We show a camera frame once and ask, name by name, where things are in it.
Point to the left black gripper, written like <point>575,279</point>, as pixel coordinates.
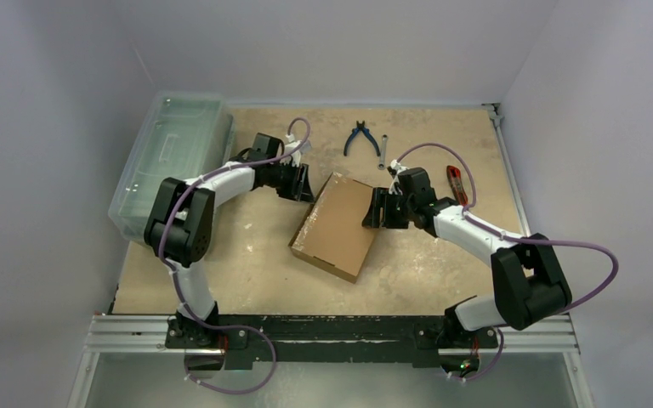
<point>298,188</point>

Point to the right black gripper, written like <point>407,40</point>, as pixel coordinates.
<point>387,204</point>

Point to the brown cardboard express box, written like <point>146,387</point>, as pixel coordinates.
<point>331,236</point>

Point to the red black utility knife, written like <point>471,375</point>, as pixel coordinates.
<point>455,181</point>

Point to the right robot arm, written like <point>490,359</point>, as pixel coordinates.
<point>528,283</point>

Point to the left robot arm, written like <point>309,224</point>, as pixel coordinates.
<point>180,227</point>

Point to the small silver wrench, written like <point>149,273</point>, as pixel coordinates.
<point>382,155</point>

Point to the clear plastic storage bin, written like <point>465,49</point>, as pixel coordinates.
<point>184,135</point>

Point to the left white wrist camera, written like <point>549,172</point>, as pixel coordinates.
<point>295,149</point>

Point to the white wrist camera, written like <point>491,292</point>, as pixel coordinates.
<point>295,149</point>
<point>394,169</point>

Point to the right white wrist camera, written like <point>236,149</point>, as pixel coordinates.
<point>394,169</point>

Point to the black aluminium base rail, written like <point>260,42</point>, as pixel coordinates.
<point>415,340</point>

